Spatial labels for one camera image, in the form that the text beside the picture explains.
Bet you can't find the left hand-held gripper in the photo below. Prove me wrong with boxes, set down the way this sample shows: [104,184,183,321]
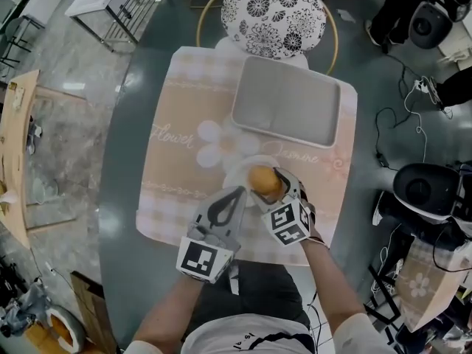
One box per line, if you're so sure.
[176,185,249,284]

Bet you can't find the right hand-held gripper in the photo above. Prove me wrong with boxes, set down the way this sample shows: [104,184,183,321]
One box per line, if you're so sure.
[250,167,311,248]

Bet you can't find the white round plate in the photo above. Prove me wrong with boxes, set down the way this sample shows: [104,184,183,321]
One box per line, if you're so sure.
[222,155,289,210]

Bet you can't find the person's right forearm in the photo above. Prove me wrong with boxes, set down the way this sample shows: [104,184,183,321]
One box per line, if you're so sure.
[297,234,370,332]

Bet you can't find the person's left forearm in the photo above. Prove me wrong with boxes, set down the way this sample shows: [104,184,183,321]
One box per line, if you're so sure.
[131,271,206,347]

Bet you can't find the peach floral tablecloth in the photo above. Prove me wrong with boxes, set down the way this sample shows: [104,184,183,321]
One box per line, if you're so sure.
[135,46,359,267]
[399,240,472,332]

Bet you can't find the grey rectangular tray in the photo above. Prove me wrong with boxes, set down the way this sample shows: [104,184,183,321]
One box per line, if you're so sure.
[231,55,341,149]

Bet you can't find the person's dark trousers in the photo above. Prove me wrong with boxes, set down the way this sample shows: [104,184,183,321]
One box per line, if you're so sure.
[185,260,311,332]

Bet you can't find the person's white shirt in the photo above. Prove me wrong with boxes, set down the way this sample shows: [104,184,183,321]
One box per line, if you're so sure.
[122,311,398,354]

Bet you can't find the brown cardboard box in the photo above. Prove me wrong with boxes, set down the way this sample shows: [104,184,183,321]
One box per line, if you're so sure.
[69,270,119,350]

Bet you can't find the black white floral cushion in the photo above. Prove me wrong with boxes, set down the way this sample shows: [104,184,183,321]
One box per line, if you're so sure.
[221,0,327,60]

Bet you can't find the gold-framed chair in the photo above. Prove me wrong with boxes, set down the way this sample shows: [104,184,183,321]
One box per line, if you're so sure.
[195,0,340,77]

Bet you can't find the white power strip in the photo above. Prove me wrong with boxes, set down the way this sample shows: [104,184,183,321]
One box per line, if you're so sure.
[413,77,440,97]

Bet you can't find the orange and white shell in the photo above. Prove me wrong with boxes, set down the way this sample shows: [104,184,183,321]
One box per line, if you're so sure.
[46,305,89,353]

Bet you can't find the grey machine part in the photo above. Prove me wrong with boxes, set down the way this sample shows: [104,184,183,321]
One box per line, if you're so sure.
[0,281,49,338]

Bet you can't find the light wooden bench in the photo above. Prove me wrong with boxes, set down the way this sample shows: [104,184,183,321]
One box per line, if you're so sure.
[0,69,42,251]

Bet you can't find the black metal chair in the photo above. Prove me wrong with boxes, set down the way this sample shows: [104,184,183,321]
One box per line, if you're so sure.
[0,15,35,66]

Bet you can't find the black cable with adapter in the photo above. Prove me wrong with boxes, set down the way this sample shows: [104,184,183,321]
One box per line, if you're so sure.
[374,106,407,170]

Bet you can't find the black folding frame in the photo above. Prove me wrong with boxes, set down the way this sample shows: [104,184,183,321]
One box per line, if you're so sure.
[364,263,403,347]

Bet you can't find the white cable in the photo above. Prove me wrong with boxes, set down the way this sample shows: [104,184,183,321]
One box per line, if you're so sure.
[403,82,429,162]

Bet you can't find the white metal-frame cabinet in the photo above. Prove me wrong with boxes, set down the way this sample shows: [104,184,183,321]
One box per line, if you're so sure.
[65,0,175,53]

